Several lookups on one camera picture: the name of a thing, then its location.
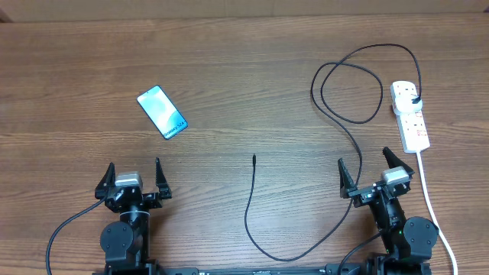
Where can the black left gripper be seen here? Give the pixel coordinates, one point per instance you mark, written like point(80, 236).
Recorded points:
point(153, 200)

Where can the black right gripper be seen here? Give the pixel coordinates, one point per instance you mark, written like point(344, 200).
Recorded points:
point(363, 194)

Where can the blue Samsung Galaxy smartphone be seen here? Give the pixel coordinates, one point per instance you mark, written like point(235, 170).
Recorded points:
point(162, 112)

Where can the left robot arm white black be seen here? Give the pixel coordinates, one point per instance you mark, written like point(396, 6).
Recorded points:
point(126, 242)

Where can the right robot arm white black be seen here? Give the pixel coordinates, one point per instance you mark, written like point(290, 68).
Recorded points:
point(408, 242)

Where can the white USB charger plug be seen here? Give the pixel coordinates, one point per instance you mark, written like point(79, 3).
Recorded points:
point(406, 104)

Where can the white power extension strip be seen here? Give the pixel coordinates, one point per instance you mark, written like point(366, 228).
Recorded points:
point(413, 133)

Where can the brown cardboard backdrop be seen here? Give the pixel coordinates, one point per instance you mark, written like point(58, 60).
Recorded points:
point(104, 10)

